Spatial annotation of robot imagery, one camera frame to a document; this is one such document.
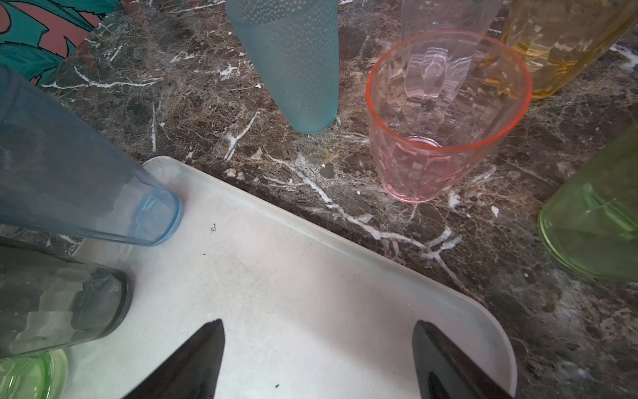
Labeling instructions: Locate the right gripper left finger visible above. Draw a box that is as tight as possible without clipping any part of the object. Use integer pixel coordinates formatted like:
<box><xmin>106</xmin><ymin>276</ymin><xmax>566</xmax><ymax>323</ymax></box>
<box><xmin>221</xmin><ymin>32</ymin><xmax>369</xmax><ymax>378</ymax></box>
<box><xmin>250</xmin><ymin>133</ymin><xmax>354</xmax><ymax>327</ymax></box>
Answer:
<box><xmin>125</xmin><ymin>319</ymin><xmax>225</xmax><ymax>399</ymax></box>

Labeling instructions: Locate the light green faceted tumbler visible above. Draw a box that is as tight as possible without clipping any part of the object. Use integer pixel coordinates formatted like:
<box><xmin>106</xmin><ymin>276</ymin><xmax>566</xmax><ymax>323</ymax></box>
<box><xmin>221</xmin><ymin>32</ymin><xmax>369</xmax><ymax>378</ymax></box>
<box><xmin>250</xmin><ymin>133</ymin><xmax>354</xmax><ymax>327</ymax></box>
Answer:
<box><xmin>1</xmin><ymin>349</ymin><xmax>68</xmax><ymax>399</ymax></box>

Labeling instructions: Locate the pink faceted short tumbler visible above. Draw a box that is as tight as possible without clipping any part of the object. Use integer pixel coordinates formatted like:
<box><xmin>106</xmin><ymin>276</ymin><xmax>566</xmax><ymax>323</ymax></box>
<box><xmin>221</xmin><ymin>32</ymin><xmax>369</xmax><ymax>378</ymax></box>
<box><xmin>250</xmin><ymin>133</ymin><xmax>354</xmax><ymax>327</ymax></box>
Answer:
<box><xmin>366</xmin><ymin>30</ymin><xmax>533</xmax><ymax>204</ymax></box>

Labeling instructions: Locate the teal frosted tumbler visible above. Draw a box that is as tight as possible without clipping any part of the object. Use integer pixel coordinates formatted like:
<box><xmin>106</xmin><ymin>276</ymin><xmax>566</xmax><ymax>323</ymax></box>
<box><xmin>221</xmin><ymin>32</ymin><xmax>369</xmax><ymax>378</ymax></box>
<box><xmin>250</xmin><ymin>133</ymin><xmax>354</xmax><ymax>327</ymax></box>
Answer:
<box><xmin>225</xmin><ymin>0</ymin><xmax>339</xmax><ymax>134</ymax></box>

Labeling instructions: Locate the amber faceted tumbler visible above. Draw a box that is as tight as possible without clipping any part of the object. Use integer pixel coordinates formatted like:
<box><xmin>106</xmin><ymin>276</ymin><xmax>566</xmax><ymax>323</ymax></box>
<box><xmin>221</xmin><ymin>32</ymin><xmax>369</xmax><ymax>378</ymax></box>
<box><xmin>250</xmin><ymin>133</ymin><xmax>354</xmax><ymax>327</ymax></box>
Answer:
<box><xmin>501</xmin><ymin>0</ymin><xmax>637</xmax><ymax>99</ymax></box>

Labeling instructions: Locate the beige plastic tray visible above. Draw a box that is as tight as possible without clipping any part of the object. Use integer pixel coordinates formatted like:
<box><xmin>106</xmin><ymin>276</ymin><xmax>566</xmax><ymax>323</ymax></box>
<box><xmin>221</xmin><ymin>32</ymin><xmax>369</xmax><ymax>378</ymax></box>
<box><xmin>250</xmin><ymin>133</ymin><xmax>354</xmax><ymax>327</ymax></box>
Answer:
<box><xmin>62</xmin><ymin>156</ymin><xmax>518</xmax><ymax>398</ymax></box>

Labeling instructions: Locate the dark smoky transparent tumbler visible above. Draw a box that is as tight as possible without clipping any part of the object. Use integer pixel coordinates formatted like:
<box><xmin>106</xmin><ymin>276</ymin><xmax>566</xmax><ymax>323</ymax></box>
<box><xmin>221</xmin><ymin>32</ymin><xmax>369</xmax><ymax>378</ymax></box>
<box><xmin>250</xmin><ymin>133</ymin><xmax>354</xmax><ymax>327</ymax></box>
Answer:
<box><xmin>1</xmin><ymin>238</ymin><xmax>133</xmax><ymax>358</ymax></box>

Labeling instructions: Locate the clear pink tall tumbler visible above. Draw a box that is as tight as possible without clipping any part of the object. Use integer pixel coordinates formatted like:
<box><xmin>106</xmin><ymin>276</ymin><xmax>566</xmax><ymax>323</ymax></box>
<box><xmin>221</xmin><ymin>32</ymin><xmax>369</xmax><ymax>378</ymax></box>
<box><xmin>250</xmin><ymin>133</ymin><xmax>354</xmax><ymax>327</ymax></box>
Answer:
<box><xmin>401</xmin><ymin>0</ymin><xmax>503</xmax><ymax>41</ymax></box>

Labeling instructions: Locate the green short tumbler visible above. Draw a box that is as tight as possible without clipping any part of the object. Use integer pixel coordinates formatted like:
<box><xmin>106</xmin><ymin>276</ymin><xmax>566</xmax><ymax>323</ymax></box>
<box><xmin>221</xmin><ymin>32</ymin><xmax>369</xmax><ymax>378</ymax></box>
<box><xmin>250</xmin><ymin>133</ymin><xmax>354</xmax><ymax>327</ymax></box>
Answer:
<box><xmin>538</xmin><ymin>125</ymin><xmax>637</xmax><ymax>283</ymax></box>

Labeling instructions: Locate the blue-grey transparent tumbler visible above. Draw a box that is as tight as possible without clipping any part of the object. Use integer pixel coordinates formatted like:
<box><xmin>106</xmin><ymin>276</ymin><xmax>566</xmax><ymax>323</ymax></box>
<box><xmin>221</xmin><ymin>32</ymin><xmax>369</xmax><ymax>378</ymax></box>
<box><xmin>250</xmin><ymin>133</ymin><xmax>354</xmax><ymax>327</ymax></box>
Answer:
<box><xmin>1</xmin><ymin>66</ymin><xmax>184</xmax><ymax>246</ymax></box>

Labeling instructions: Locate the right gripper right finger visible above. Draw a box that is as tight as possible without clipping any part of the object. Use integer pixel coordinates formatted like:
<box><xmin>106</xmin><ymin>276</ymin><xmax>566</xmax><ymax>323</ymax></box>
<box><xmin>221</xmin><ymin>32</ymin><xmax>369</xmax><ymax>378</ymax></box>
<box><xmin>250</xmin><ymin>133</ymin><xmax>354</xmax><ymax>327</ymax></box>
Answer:
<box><xmin>412</xmin><ymin>320</ymin><xmax>512</xmax><ymax>399</ymax></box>

